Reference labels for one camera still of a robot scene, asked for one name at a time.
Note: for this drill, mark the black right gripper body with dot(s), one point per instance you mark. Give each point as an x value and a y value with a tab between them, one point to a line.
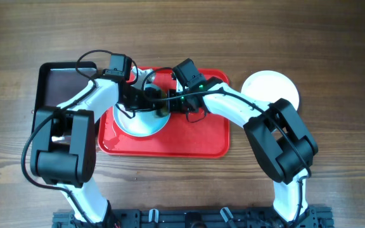
177	102

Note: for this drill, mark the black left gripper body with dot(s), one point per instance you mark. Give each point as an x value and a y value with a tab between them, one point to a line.
137	99

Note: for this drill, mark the pale blue plate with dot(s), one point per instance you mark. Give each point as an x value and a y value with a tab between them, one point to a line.
141	123

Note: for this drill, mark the white plate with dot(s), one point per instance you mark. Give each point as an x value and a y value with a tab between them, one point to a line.
268	85

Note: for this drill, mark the green yellow sponge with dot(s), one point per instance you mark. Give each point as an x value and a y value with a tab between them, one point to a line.
162	112

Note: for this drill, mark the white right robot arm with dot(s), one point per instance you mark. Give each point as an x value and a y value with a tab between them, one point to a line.
282	144

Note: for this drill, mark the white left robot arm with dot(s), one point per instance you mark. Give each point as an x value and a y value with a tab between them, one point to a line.
60	153

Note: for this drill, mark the black water tray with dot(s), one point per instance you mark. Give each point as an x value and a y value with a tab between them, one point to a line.
57	82

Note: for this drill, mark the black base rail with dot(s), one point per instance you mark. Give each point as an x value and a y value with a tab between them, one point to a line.
314	216

